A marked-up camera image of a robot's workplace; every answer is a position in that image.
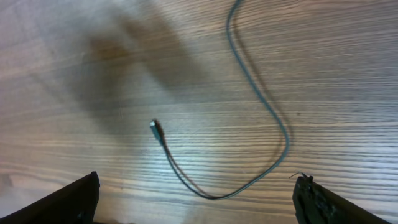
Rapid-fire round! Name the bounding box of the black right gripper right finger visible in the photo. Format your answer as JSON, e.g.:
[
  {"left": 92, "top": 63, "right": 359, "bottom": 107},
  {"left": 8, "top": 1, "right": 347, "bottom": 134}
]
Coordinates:
[{"left": 292, "top": 174, "right": 389, "bottom": 224}]

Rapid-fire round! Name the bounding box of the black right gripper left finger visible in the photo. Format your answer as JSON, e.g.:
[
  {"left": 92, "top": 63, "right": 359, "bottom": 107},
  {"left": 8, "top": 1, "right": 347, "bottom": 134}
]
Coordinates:
[{"left": 1, "top": 171, "right": 100, "bottom": 224}]

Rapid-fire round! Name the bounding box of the black USB charging cable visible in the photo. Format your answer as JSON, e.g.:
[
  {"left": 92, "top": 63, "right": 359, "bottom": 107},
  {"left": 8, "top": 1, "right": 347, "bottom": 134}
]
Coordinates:
[{"left": 149, "top": 0, "right": 290, "bottom": 201}]

